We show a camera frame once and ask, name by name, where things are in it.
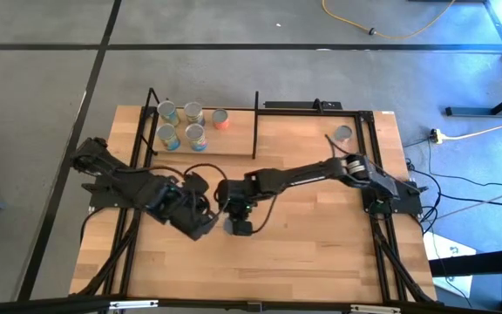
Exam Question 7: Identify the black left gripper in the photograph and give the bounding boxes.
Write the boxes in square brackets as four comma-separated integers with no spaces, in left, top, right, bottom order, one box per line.
[163,195,218,242]

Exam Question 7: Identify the blue tomato can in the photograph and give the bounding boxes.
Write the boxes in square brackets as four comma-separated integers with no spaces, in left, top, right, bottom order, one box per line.
[184,123,209,153]
[157,123,181,152]

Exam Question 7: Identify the red can with ring pattern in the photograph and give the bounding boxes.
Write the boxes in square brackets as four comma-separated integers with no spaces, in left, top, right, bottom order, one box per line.
[211,108,230,131]

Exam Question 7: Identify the white salmon can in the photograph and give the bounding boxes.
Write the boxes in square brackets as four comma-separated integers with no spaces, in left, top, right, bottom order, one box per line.
[334,125,354,143]

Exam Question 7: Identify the white paper sheet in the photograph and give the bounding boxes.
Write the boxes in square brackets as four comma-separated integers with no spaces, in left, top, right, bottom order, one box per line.
[423,230,477,297]

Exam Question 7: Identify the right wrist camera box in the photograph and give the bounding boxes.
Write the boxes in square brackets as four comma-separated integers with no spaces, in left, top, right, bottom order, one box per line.
[224,218,254,237]

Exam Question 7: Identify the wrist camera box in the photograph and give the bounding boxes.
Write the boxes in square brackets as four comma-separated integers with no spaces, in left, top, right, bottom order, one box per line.
[183,172,211,195]
[224,218,254,237]

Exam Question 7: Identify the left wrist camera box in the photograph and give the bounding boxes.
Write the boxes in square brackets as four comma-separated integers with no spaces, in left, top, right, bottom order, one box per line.
[183,172,211,195]

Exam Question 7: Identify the silver aluminium bracket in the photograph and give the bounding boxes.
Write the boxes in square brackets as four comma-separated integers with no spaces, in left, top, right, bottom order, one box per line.
[349,304,403,314]
[108,299,159,311]

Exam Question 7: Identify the black aluminium rig frame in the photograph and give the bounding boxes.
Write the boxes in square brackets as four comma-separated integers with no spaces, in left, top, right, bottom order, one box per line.
[0,99,502,314]

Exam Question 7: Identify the black cable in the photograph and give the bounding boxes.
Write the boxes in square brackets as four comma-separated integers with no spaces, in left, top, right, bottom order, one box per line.
[403,139,502,236]

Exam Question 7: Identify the yellow extension cable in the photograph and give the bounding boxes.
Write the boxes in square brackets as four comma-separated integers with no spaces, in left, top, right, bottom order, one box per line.
[320,0,457,41]

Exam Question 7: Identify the white cable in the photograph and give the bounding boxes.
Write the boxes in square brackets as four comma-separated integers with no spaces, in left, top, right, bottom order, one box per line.
[440,115,502,141]

